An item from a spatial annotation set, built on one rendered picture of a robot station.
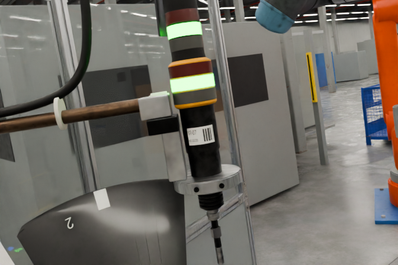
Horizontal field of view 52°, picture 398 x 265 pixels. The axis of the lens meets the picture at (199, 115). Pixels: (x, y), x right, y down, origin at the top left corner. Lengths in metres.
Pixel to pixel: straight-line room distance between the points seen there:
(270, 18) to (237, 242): 1.32
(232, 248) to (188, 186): 1.50
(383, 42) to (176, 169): 3.94
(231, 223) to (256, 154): 2.89
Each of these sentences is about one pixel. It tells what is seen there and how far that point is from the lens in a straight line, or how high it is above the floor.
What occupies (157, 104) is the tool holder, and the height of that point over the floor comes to 1.54.
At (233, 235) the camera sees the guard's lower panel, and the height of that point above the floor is 0.85.
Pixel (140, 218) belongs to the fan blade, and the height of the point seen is 1.39.
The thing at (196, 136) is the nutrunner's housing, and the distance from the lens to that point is 0.39.
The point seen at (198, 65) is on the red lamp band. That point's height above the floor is 1.57.
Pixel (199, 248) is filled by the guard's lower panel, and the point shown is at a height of 0.91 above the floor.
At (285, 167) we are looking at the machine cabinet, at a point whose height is 0.32.
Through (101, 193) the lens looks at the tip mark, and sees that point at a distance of 0.59.
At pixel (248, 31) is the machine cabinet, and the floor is 1.99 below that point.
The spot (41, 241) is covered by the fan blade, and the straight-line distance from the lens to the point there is 0.58.
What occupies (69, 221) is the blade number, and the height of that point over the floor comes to 1.40.
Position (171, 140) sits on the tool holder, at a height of 1.51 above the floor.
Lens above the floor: 1.56
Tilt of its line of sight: 5 degrees down
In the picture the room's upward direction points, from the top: 9 degrees counter-clockwise
